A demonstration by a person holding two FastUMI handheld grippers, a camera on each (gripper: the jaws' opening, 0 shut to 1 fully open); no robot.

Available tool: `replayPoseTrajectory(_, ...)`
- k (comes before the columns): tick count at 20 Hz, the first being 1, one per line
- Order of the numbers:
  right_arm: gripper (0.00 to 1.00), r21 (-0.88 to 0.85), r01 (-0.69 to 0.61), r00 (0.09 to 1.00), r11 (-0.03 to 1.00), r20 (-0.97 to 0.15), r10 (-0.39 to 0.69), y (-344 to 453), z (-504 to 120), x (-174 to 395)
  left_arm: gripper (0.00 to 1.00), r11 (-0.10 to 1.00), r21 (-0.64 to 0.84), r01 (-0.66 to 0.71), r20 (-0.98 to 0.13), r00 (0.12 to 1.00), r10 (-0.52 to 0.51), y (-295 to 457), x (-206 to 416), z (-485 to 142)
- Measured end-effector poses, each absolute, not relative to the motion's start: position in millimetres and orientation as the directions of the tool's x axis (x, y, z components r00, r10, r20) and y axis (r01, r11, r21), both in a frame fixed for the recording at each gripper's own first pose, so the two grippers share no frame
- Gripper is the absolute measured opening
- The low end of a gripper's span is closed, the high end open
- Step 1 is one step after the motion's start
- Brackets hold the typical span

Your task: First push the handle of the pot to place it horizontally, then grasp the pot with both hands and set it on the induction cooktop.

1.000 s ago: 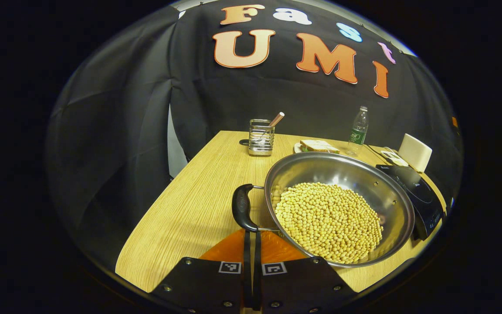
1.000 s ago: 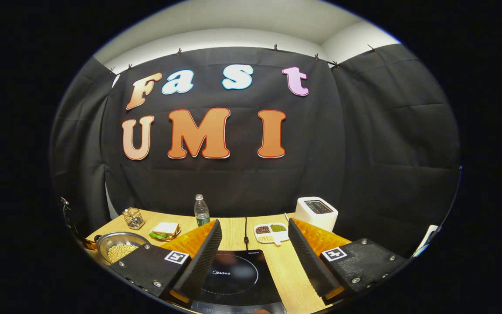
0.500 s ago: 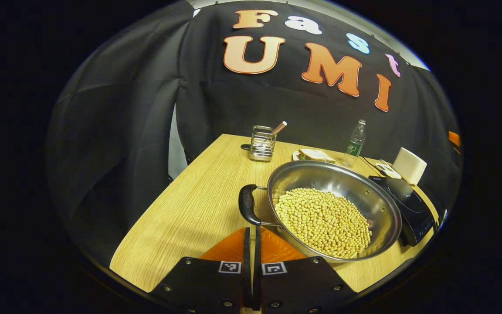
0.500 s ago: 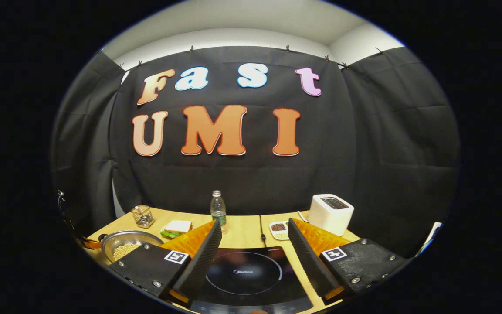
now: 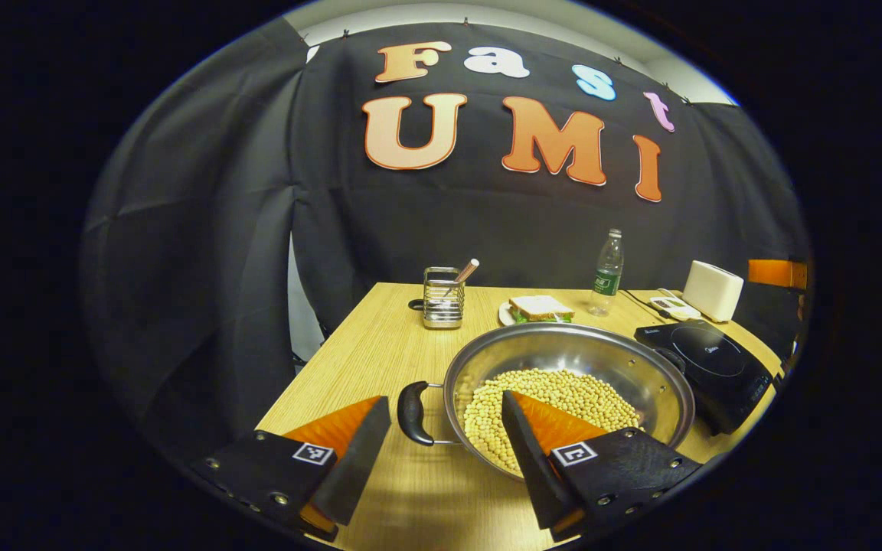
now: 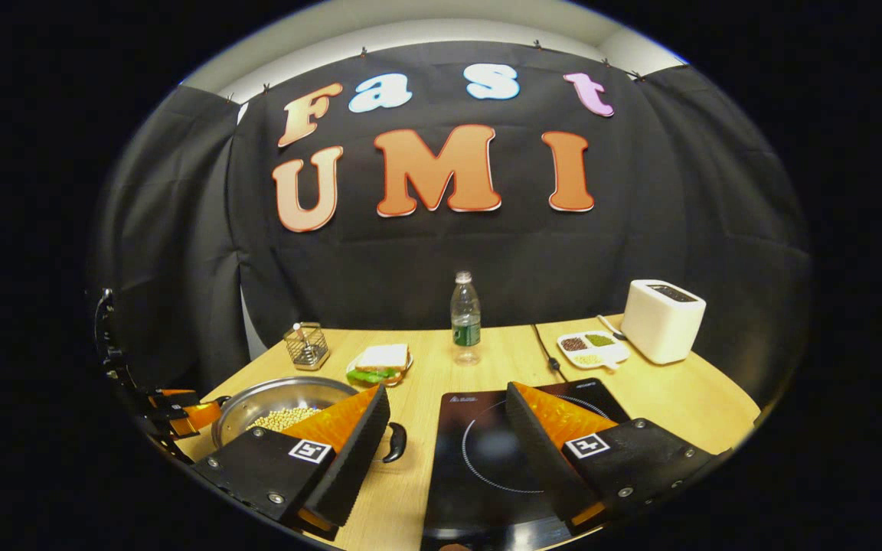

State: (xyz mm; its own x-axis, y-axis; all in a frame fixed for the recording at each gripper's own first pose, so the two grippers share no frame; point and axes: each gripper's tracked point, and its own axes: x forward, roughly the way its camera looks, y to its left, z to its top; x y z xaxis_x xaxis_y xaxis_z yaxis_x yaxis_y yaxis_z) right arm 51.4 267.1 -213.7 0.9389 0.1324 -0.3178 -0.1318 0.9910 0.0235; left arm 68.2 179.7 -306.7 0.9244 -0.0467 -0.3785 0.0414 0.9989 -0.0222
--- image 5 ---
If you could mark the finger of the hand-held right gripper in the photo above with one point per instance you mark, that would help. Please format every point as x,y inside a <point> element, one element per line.
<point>774,273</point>

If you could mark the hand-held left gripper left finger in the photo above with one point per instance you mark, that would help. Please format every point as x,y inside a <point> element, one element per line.
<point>357,467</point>

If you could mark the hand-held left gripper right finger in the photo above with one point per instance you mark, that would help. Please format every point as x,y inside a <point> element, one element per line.
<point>529,467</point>

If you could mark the black induction cooktop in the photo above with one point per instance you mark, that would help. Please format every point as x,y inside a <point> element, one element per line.
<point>709,360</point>

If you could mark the white toaster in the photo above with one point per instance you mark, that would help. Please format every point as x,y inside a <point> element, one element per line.
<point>713,295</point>

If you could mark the pile of yellow soybeans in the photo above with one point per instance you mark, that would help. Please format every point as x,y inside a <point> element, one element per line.
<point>548,386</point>

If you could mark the white divided dish with beans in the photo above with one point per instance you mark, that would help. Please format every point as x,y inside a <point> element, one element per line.
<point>678,310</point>

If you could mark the sandwich with lettuce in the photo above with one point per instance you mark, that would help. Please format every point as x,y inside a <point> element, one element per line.
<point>540,306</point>

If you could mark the clear plastic water bottle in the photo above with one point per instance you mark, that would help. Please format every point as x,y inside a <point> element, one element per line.
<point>607,283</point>

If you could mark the brown stick in holder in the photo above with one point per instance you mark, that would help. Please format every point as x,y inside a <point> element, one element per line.
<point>468,270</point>

